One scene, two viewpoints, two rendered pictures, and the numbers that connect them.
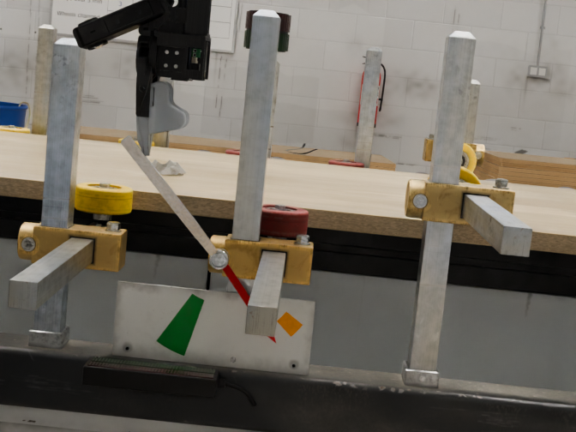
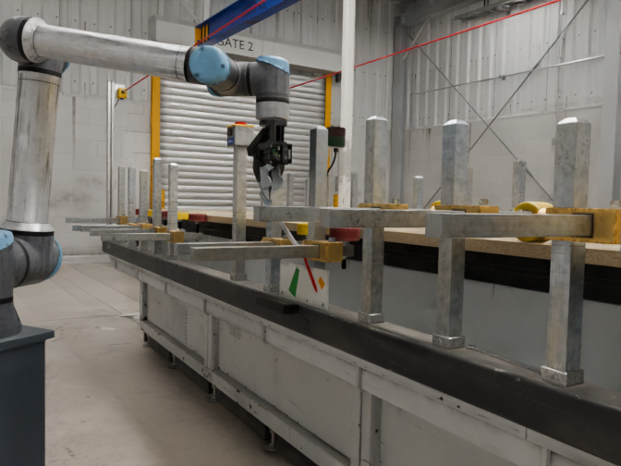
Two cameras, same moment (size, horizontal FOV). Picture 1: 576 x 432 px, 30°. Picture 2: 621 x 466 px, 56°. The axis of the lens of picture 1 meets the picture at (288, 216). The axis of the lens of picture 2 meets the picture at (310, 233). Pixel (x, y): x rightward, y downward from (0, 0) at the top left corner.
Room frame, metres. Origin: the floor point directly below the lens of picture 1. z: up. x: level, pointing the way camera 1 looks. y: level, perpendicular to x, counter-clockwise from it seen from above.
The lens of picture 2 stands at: (0.59, -1.27, 0.97)
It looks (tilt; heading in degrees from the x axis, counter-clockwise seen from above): 3 degrees down; 59
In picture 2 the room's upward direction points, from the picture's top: 1 degrees clockwise
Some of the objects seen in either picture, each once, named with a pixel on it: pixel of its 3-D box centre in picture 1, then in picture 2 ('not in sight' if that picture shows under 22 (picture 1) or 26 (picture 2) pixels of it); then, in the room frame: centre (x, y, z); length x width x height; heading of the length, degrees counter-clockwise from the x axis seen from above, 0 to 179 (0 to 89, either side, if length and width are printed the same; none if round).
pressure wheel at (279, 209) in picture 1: (276, 246); (344, 247); (1.46, 0.01, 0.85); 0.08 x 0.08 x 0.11
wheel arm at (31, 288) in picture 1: (69, 261); (249, 248); (1.31, 0.26, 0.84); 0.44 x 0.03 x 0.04; 179
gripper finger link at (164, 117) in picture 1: (161, 119); (266, 182); (1.31, 0.16, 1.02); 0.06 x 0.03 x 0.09; 89
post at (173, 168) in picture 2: not in sight; (172, 216); (1.41, 1.30, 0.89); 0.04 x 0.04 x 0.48; 89
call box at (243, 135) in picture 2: not in sight; (240, 137); (1.41, 0.56, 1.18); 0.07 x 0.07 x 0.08; 89
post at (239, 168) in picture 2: not in sight; (238, 214); (1.41, 0.56, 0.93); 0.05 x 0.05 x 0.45; 89
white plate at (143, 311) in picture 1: (213, 328); (301, 284); (1.38, 0.08, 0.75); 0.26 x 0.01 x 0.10; 89
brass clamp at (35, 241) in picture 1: (72, 245); (276, 246); (1.40, 0.28, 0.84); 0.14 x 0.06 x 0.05; 89
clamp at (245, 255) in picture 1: (261, 258); (322, 250); (1.40, 0.03, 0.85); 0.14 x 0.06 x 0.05; 89
